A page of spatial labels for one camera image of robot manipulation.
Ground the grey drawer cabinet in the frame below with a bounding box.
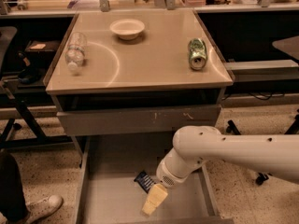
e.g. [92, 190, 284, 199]
[42, 8, 235, 224]

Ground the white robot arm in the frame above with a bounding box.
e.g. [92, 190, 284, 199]
[142, 126, 299, 216]

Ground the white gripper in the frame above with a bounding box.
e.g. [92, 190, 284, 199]
[142, 160, 186, 216]

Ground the blue rxbar blueberry wrapper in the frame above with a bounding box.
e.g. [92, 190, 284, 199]
[134, 171, 155, 193]

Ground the crushed green soda can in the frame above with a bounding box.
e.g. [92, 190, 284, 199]
[188, 38, 207, 70]

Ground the black wheeled stand base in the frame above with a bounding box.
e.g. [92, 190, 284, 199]
[226, 109, 299, 186]

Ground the top drawer front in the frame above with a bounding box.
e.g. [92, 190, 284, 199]
[57, 105, 221, 136]

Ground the dark trouser leg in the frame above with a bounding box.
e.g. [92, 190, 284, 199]
[0, 151, 28, 223]

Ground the clear plastic water bottle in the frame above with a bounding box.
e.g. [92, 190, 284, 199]
[64, 32, 87, 74]

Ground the white sneaker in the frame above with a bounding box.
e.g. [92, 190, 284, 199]
[20, 195, 64, 224]

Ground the black chair frame left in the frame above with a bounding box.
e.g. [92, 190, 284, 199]
[0, 26, 72, 148]

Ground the white paper bowl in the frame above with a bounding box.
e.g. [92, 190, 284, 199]
[109, 19, 145, 40]

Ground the open middle drawer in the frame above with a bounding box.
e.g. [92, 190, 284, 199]
[75, 133, 234, 224]

